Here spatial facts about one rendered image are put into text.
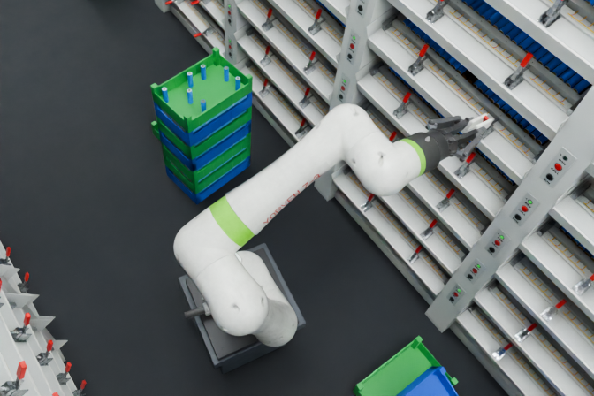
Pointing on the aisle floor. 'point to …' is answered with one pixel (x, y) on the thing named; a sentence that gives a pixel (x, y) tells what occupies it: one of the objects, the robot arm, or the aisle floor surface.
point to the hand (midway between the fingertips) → (478, 124)
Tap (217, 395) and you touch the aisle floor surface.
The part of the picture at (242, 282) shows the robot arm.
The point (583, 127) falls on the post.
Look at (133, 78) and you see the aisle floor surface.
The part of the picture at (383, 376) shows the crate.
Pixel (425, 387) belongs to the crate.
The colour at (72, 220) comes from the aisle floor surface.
